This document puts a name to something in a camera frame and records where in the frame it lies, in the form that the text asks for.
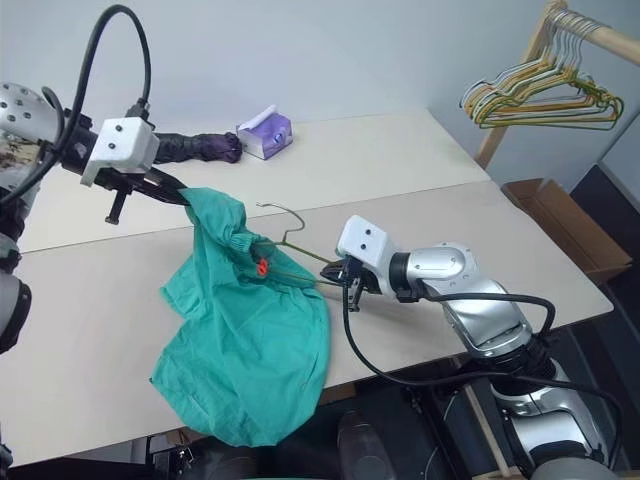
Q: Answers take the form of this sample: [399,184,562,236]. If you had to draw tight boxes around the wooden clothes rack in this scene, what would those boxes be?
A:
[474,0,640,171]

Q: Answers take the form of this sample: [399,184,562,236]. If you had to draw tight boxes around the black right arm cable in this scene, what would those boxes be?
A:
[342,284,624,471]

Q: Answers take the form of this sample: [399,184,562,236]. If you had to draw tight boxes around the green shorts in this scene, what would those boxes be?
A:
[149,186,332,449]

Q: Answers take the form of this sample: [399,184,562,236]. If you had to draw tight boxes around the olive wire hanger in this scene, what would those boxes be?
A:
[255,201,346,291]

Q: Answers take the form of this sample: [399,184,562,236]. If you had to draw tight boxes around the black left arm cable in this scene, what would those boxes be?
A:
[0,4,154,204]

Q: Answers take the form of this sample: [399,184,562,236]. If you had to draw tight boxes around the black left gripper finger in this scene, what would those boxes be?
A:
[148,168,190,195]
[131,181,194,209]

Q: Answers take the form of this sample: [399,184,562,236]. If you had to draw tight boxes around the purple tissue box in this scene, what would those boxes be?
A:
[235,104,294,161]

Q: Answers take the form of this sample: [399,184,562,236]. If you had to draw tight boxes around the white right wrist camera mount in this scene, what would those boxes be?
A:
[335,214,397,296]

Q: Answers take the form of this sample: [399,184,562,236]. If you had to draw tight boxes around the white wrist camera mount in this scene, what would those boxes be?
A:
[81,117,161,187]
[335,214,397,296]

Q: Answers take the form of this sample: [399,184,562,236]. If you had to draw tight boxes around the bunch of wire hangers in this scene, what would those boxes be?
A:
[462,19,614,124]

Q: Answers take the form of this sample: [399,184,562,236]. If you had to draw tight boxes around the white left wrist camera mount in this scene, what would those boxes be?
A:
[81,117,161,187]

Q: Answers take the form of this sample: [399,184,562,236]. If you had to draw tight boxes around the folded dark purple umbrella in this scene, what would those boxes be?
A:
[152,130,245,165]

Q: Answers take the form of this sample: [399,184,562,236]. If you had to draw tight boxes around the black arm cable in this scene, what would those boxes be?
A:
[0,4,154,204]
[342,284,624,471]

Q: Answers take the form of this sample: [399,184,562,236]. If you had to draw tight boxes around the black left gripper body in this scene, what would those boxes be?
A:
[92,168,152,224]

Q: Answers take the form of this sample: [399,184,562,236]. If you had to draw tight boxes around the brown cardboard box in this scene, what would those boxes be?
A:
[502,178,634,285]

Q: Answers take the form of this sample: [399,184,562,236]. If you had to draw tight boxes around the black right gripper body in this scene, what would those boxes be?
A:
[343,255,382,314]

